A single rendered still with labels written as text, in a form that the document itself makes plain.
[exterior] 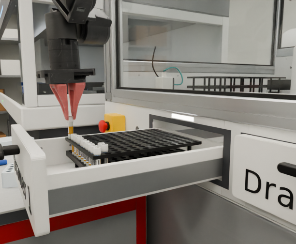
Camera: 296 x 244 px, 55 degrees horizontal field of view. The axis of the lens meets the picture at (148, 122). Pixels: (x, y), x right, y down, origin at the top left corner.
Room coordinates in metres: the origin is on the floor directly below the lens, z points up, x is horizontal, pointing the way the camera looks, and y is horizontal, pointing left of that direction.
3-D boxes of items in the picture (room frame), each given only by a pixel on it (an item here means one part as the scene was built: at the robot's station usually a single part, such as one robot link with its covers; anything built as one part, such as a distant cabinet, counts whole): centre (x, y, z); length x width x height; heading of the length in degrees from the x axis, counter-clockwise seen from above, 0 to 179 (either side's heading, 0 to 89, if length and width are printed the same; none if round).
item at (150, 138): (0.56, 0.03, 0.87); 0.22 x 0.18 x 0.06; 120
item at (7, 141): (1.00, 0.49, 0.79); 0.13 x 0.09 x 0.05; 134
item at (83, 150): (0.51, 0.12, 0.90); 0.18 x 0.02 x 0.01; 30
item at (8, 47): (2.28, 0.50, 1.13); 1.78 x 1.14 x 0.45; 30
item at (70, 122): (0.57, 0.16, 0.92); 0.01 x 0.01 x 0.05
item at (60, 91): (0.57, 0.15, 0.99); 0.07 x 0.07 x 0.09; 28
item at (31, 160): (0.46, 0.21, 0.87); 0.29 x 0.02 x 0.11; 30
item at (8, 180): (0.71, 0.30, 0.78); 0.12 x 0.08 x 0.04; 105
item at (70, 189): (0.57, 0.03, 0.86); 0.40 x 0.26 x 0.06; 120
